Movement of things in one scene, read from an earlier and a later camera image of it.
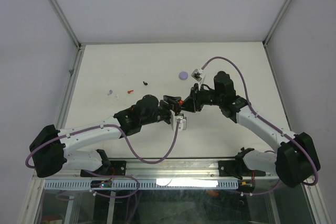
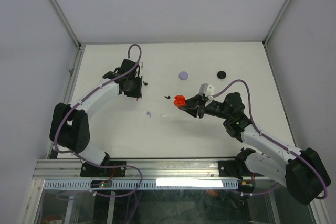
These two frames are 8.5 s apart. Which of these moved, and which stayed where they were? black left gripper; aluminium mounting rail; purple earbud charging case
Moved: black left gripper
Stayed: purple earbud charging case; aluminium mounting rail
